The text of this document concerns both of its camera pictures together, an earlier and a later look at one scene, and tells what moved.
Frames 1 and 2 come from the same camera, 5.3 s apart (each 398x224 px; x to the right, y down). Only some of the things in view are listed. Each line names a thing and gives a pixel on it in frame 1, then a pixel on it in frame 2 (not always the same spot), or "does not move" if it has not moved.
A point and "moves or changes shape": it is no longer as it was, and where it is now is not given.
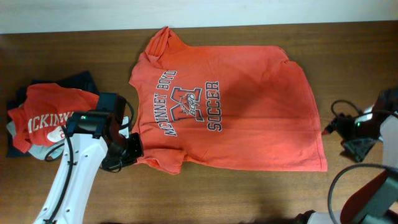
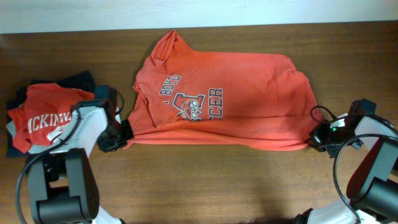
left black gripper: (137, 151) -> (128, 134)
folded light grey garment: (42, 152) does not move
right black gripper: (339, 124) -> (316, 135)
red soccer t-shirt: (235, 107) moves or changes shape
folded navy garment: (83, 81) does not move
